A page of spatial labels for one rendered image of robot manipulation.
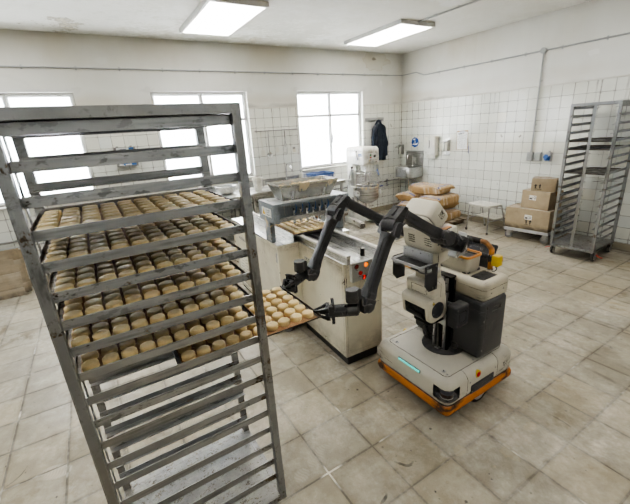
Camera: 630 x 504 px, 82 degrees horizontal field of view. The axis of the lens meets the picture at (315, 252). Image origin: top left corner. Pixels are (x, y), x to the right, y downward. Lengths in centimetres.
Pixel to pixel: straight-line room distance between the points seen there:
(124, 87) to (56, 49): 77
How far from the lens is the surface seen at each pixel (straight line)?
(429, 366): 247
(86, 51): 584
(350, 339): 276
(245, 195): 124
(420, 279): 229
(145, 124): 119
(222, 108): 122
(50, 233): 121
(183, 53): 601
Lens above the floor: 173
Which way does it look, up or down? 19 degrees down
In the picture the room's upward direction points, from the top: 4 degrees counter-clockwise
